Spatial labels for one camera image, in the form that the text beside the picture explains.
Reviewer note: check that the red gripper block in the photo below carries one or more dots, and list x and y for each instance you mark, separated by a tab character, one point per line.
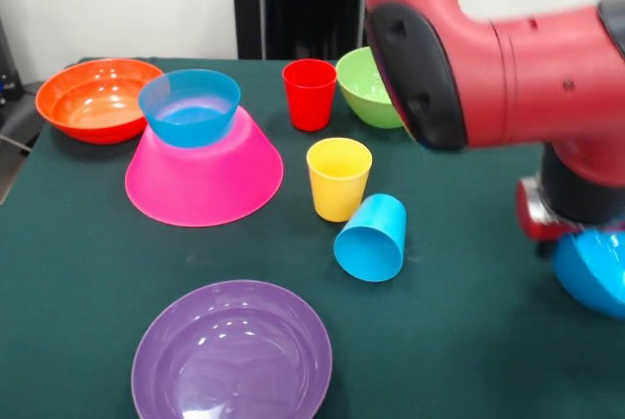
534	221

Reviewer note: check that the large light blue bowl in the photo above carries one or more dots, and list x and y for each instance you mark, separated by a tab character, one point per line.
591	272

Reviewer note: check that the blue plastic cup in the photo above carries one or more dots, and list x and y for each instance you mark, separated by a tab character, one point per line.
371	253

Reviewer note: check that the yellow plastic cup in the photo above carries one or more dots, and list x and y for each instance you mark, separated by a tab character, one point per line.
339	194

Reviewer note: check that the pink plastic bowl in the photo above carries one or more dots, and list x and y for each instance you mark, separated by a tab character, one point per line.
210	184

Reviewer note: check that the small dark blue bowl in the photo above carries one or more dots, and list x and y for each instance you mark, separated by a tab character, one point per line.
190	131

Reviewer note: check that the orange plastic bowl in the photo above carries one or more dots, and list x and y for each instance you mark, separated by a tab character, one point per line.
83	106

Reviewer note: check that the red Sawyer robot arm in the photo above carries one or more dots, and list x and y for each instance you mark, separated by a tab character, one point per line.
488	72

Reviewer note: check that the dark green table cloth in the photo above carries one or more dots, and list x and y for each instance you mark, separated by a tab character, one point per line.
464	292

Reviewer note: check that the green plastic bowl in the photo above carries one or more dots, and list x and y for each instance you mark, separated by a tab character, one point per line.
363	92

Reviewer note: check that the red plastic cup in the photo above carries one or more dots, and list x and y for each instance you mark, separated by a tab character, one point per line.
310	101

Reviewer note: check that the purple plastic bowl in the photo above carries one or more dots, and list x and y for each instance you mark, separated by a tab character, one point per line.
229	365

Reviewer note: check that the black floor device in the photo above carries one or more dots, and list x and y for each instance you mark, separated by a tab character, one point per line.
19	111

